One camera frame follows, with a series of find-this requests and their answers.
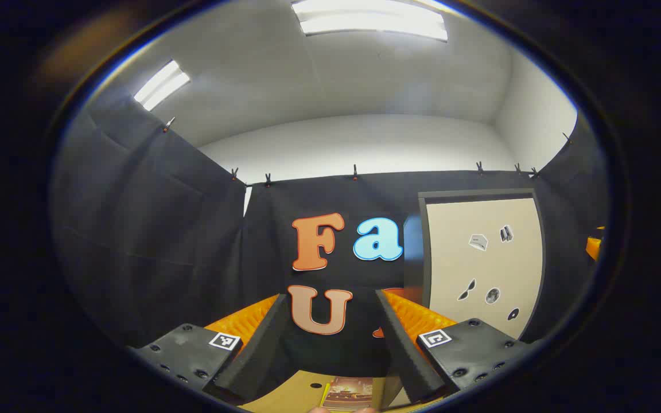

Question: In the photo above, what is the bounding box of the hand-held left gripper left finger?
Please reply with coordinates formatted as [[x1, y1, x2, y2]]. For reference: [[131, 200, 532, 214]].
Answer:
[[130, 294, 289, 406]]

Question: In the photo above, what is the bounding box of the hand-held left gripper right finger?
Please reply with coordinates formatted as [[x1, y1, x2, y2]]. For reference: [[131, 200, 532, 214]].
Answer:
[[375, 289, 541, 404]]

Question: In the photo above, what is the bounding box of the dark grey cabinet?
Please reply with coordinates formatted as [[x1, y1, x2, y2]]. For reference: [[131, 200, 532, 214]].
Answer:
[[403, 189, 547, 345]]

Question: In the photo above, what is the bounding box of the brown cover book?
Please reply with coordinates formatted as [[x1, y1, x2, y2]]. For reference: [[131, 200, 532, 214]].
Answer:
[[327, 376, 375, 410]]

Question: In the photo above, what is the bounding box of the black backdrop cloth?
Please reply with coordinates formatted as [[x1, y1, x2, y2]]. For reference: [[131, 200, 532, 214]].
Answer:
[[49, 86, 610, 380]]

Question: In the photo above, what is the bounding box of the row of black clips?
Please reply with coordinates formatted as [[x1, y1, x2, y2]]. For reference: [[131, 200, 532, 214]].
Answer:
[[162, 116, 573, 189]]

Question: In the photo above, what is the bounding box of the small ceiling light panel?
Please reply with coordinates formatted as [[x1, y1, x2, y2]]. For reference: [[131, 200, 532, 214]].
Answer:
[[133, 60, 191, 112]]

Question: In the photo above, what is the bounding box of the large ceiling light panel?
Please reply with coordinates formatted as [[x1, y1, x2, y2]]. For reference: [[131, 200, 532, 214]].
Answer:
[[291, 0, 449, 42]]

